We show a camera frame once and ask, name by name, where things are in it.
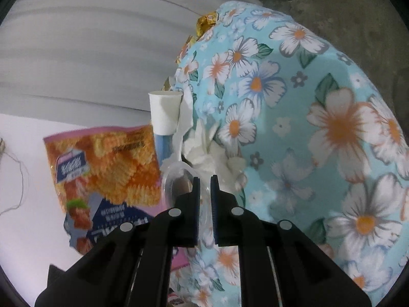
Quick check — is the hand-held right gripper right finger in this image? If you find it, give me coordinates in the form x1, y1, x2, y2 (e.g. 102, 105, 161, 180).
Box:
210, 175, 373, 307

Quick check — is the blue floral blanket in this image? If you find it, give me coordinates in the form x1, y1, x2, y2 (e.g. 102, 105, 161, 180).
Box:
174, 0, 409, 307

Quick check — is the white curtain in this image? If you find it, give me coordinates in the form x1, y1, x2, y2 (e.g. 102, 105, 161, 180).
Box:
0, 0, 263, 119

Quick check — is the white crumpled tissue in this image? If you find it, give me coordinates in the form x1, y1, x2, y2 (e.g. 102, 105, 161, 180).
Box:
173, 94, 246, 189

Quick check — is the orange snack bag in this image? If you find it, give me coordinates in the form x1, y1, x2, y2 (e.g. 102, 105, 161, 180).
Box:
43, 125, 190, 271

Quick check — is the blue and white carton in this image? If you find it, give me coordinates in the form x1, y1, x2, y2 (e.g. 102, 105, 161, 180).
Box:
154, 131, 176, 163

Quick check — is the thin brown string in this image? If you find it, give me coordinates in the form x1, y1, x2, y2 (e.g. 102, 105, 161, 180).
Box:
0, 138, 31, 217

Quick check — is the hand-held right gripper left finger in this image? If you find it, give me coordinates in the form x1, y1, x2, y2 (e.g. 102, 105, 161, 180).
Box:
35, 177, 201, 307

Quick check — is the white paper cup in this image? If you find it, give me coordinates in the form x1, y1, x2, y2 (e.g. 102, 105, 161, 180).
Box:
149, 90, 184, 135

